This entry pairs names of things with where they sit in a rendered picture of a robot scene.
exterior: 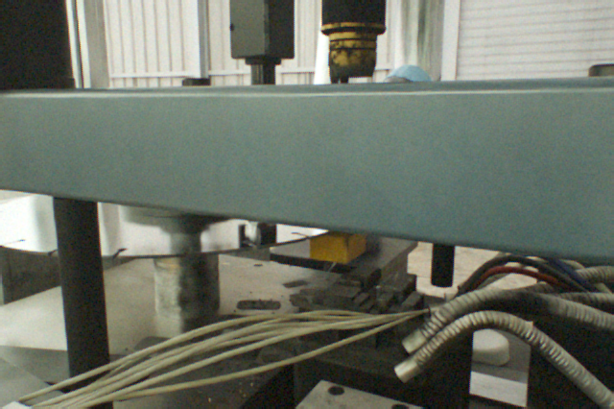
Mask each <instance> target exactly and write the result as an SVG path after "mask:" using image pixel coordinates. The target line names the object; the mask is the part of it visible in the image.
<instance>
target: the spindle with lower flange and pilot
mask: <svg viewBox="0 0 614 409"><path fill-rule="evenodd" d="M184 255H185V256H184V257H167V258H154V259H153V266H154V282H155V290H154V297H155V311H156V313H157V314H159V315H160V316H162V317H165V318H170V319H193V318H198V317H202V316H206V315H208V314H211V313H213V312H215V311H216V310H217V309H218V308H219V307H220V281H219V255H218V254H210V255H198V256H190V253H189V250H184Z"/></svg>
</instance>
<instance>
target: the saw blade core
mask: <svg viewBox="0 0 614 409"><path fill-rule="evenodd" d="M52 199H53V197H46V196H38V195H37V196H33V197H29V198H24V199H20V200H17V201H13V202H10V203H6V204H1V205H0V249H2V248H4V250H8V251H13V252H18V253H28V254H36V255H44V256H49V255H51V256H53V257H58V251H57V241H56V232H55V222H54V214H53V205H52ZM98 207H99V219H100V231H101V242H102V253H103V258H114V257H116V256H117V255H118V259H129V258H167V257H184V256H185V255H184V250H189V253H190V256H198V255H210V254H220V253H236V252H244V251H252V250H253V248H255V249H257V250H259V249H265V248H270V247H276V246H282V245H287V244H292V243H295V242H299V241H304V240H306V238H307V239H312V238H316V237H319V236H322V235H325V234H328V233H331V232H334V231H327V230H318V229H304V228H296V227H289V226H281V225H274V224H265V223H257V222H250V221H242V220H234V219H226V218H219V217H210V216H191V217H148V216H139V215H133V214H128V213H126V212H124V211H122V210H121V209H120V206H119V205H118V204H102V203H98ZM252 247H253V248H252Z"/></svg>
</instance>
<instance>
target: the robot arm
mask: <svg viewBox="0 0 614 409"><path fill-rule="evenodd" d="M444 8H445V0H396V35H395V70H394V71H392V72H391V73H390V74H389V75H388V76H387V77H386V78H385V79H384V80H383V81H382V83H396V82H441V72H442V51H443V30H444ZM328 43H329V41H328V36H323V35H322V34H321V32H320V31H319V40H318V49H317V58H316V68H315V77H314V84H331V83H330V77H329V67H328V66H327V64H328V52H329V50H328ZM381 242H382V236H373V235H366V250H365V251H364V252H363V253H371V252H374V251H377V250H379V249H380V248H381ZM336 263H337V262H332V261H324V264H323V268H322V270H323V271H324V272H330V270H331V269H332V268H333V267H334V265H335V264H336Z"/></svg>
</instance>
